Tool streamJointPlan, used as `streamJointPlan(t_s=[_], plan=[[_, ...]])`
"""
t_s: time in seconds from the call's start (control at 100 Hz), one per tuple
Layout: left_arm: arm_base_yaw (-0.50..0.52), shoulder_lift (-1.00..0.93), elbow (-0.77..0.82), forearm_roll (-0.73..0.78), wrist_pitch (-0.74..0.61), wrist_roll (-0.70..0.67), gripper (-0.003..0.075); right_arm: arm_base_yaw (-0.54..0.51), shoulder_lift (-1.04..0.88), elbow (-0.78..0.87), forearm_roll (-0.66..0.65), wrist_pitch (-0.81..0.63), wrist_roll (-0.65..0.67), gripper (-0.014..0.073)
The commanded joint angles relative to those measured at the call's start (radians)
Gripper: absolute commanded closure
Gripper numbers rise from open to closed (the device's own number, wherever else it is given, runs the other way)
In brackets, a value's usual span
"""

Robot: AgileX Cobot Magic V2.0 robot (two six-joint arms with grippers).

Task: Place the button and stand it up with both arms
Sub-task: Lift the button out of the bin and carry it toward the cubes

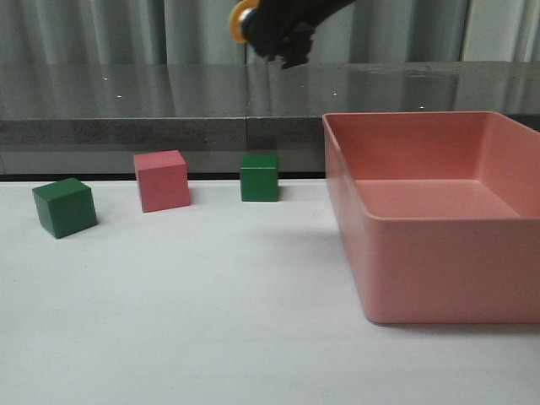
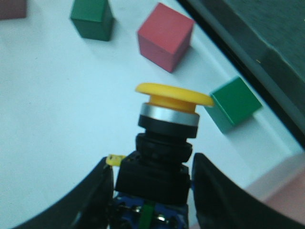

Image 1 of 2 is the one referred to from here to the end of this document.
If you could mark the grey pleated curtain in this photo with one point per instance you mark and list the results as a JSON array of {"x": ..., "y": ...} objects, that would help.
[{"x": 196, "y": 32}]

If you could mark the grey stone counter ledge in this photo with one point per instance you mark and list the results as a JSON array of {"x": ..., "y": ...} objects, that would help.
[{"x": 89, "y": 120}]

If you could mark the green wooden cube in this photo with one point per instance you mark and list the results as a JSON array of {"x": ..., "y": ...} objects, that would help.
[
  {"x": 259, "y": 178},
  {"x": 65, "y": 207}
]

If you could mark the pink plastic bin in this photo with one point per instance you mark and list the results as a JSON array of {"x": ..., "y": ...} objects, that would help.
[{"x": 438, "y": 213}]

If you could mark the pink wooden cube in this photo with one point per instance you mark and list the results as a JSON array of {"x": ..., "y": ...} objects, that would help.
[{"x": 162, "y": 180}]

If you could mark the right green wooden cube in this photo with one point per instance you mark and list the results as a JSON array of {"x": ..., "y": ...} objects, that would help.
[{"x": 259, "y": 178}]

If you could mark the left green wooden cube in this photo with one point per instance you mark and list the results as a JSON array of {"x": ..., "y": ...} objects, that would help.
[{"x": 65, "y": 207}]

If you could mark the yellow push button switch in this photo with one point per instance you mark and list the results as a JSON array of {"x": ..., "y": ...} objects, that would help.
[{"x": 236, "y": 21}]

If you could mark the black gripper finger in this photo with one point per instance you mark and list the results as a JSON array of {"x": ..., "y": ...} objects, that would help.
[{"x": 314, "y": 12}]

